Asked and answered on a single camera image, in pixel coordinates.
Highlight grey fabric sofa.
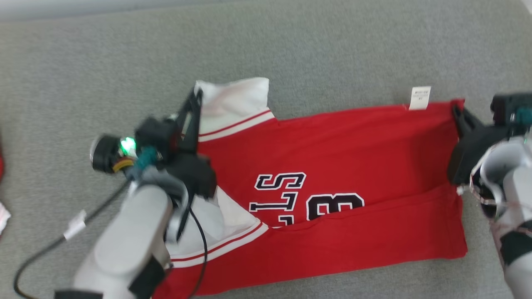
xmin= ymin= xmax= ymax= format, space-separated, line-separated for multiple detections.
xmin=0 ymin=0 xmax=532 ymax=299

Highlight red shorts with white stripes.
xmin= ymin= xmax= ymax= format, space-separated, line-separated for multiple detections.
xmin=0 ymin=141 xmax=12 ymax=235

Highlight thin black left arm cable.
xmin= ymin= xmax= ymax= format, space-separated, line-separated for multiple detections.
xmin=187 ymin=199 xmax=208 ymax=299
xmin=14 ymin=179 xmax=131 ymax=299

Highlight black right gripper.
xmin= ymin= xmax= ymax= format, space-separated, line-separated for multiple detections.
xmin=448 ymin=104 xmax=512 ymax=185

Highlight white cable label tag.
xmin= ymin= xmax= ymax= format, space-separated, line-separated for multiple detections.
xmin=64 ymin=210 xmax=87 ymax=240

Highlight red jersey with white sleeves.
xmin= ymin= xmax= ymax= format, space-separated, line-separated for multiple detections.
xmin=152 ymin=77 xmax=468 ymax=299

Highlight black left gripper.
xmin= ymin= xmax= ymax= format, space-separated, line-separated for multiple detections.
xmin=166 ymin=89 xmax=217 ymax=198

